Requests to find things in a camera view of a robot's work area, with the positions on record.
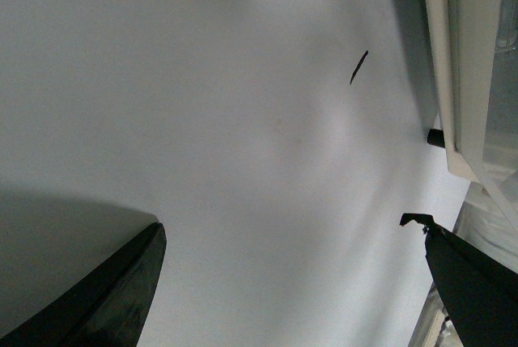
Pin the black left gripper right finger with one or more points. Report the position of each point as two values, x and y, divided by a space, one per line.
479 293

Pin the glass oven door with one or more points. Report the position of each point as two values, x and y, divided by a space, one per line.
480 223

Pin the cream Toshiba toaster oven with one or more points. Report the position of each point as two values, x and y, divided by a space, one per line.
474 52

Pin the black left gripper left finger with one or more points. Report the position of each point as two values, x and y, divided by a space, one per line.
108 307

